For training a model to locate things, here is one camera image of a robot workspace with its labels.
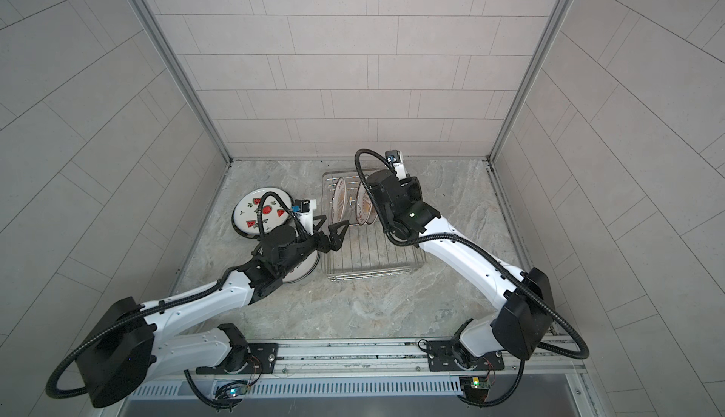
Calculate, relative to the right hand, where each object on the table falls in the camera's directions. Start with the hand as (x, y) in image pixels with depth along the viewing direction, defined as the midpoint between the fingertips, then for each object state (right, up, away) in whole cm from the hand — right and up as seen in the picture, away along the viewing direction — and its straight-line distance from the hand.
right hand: (402, 176), depth 78 cm
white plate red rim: (-11, -11, +16) cm, 23 cm away
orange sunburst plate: (-21, -8, +21) cm, 30 cm away
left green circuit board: (-41, -51, -12) cm, 67 cm away
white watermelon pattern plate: (-44, -13, +21) cm, 51 cm away
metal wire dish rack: (-10, -24, +12) cm, 28 cm away
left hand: (-16, -12, -2) cm, 20 cm away
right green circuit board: (+17, -52, -10) cm, 55 cm away
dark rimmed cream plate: (-49, -20, +14) cm, 54 cm away
